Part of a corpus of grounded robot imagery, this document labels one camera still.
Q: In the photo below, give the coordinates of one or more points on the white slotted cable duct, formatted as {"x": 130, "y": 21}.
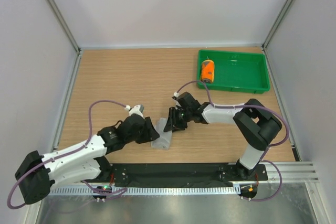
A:
{"x": 86, "y": 191}

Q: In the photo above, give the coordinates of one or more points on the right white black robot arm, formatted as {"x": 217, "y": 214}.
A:
{"x": 256, "y": 123}

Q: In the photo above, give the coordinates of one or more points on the green plastic tray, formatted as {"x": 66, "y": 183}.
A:
{"x": 235, "y": 71}

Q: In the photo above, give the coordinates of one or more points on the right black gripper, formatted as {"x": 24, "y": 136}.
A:
{"x": 173, "y": 111}

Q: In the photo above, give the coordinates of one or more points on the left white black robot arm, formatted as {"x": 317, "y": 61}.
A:
{"x": 65, "y": 163}

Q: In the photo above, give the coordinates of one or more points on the aluminium frame rail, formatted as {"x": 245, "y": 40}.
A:
{"x": 289, "y": 172}

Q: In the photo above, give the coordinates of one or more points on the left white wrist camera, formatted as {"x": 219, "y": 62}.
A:
{"x": 137, "y": 109}

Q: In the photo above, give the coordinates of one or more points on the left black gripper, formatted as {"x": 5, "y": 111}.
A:
{"x": 150, "y": 132}

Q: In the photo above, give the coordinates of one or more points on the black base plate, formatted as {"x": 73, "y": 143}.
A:
{"x": 184, "y": 175}

